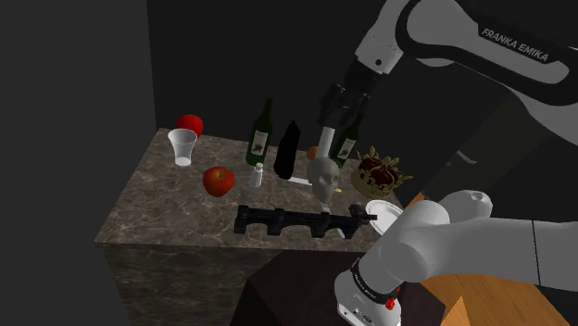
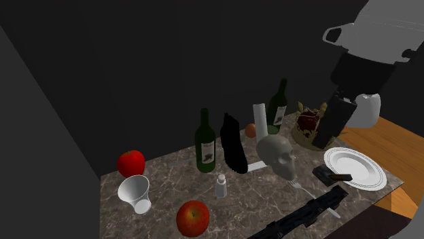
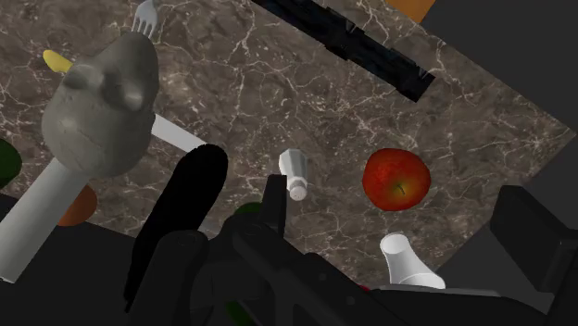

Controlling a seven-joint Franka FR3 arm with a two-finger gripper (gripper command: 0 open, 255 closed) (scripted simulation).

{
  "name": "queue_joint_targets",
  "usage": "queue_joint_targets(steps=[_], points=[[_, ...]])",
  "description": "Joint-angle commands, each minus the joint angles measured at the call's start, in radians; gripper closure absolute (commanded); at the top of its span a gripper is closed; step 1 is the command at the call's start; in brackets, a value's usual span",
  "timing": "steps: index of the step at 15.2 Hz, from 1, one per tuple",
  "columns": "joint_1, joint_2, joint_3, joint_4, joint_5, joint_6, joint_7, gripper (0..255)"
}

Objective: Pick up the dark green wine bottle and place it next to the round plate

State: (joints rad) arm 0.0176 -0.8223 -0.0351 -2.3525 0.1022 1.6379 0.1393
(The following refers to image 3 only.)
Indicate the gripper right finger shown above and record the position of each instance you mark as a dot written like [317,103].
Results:
[533,234]

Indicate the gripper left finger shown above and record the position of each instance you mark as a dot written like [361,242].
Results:
[276,203]

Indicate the small dark green object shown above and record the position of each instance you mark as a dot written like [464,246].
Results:
[249,208]

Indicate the white salt shaker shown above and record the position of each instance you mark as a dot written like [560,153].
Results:
[294,171]

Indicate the black long rounded object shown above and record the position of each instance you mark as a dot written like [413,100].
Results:
[189,189]

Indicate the white flat bar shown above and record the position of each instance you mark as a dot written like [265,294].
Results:
[178,134]

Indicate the red apple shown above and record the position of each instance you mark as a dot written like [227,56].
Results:
[395,178]

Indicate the white cup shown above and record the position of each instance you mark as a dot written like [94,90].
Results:
[408,264]

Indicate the black long flat bar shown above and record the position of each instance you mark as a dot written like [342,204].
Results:
[347,43]

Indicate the orange round object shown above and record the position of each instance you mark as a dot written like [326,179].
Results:
[81,208]

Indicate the white fork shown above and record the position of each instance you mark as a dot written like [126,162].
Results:
[145,18]

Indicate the orange box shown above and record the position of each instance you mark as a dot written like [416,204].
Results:
[410,8]

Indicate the white long cylinder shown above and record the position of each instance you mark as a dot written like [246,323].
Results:
[36,216]

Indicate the yellow banana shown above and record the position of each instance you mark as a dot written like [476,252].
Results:
[56,62]

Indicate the dark green round object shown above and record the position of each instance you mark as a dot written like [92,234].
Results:
[8,162]

